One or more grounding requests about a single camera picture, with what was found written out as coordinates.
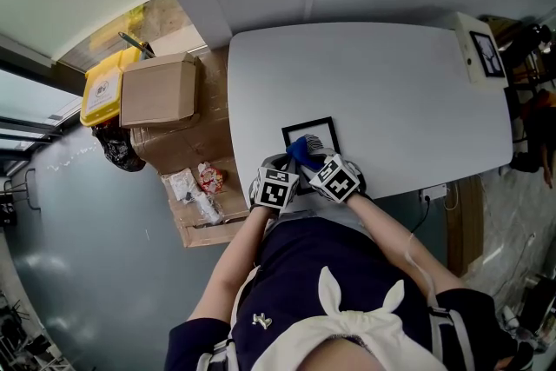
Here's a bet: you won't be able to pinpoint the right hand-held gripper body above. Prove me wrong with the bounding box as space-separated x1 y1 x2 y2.
308 153 369 204

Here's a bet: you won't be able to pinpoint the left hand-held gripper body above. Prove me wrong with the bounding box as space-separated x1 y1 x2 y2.
248 166 301 213

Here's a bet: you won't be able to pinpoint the blue cloth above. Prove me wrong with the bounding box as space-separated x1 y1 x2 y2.
285 135 325 171

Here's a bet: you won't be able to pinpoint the black photo frame fingerprint print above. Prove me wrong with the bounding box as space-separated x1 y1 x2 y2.
281 116 342 196

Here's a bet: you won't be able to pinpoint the person's left forearm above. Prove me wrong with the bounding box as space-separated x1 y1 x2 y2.
186 206 279 322

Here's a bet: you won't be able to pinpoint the person's right forearm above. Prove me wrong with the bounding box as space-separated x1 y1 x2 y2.
347 190 466 296

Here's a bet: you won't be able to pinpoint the grey trousers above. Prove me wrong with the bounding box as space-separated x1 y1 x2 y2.
271 208 374 240

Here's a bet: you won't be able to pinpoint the red patterned packet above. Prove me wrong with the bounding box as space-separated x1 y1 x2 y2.
197 162 225 193

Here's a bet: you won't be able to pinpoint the large flattened cardboard box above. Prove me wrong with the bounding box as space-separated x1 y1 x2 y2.
129 45 251 248

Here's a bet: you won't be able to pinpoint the white table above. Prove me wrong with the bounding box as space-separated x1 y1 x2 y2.
227 21 514 214

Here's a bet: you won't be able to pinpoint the navy shirt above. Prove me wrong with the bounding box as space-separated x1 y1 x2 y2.
164 216 520 371

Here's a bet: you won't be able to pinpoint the white plastic packet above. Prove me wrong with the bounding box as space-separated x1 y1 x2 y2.
167 169 201 203

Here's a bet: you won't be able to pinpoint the white power strip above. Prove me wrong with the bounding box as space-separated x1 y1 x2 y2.
420 182 448 202

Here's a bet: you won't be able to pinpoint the brown cardboard box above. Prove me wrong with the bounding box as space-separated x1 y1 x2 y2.
119 51 202 130

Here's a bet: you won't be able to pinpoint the brown wooden board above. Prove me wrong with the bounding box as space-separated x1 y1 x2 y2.
445 176 486 278

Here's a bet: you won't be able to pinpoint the white bow collar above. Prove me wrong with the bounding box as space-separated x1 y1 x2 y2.
255 267 435 371

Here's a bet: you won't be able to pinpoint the black rubbish bag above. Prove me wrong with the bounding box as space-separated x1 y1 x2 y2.
91 121 147 174

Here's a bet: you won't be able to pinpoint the white box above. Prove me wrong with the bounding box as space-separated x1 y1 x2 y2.
449 11 507 90

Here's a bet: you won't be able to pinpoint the person's head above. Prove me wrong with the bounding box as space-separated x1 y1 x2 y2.
299 336 448 371

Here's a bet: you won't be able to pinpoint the yellow bin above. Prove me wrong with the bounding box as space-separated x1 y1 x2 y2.
79 46 144 128

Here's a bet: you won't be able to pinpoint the black-framed window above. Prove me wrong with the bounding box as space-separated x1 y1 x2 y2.
0 67 83 170

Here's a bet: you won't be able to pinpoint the black cable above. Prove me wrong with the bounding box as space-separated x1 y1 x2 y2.
410 197 431 235

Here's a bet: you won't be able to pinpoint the black-framed tree picture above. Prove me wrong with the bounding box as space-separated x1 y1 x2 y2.
468 30 506 79

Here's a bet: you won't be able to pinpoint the grey metal handle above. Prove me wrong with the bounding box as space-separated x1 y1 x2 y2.
118 31 156 58

